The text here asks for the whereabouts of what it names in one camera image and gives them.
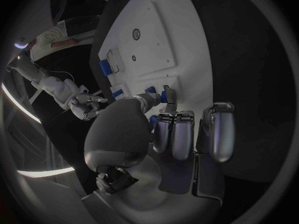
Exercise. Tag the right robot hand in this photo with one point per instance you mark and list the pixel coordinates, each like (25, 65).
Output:
(81, 106)

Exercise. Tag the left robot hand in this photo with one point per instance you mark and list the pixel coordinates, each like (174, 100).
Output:
(121, 130)

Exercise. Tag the blue peg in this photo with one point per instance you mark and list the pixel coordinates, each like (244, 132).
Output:
(153, 122)
(150, 90)
(164, 96)

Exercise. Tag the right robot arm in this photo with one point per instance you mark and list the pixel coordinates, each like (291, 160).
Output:
(56, 89)

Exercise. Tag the white task board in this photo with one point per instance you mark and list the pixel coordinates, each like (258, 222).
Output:
(149, 46)

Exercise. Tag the blue block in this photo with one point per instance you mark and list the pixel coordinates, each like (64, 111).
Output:
(117, 93)
(105, 68)

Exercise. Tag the person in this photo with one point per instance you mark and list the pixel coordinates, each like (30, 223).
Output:
(46, 39)

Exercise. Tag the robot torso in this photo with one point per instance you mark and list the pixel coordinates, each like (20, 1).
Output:
(21, 45)

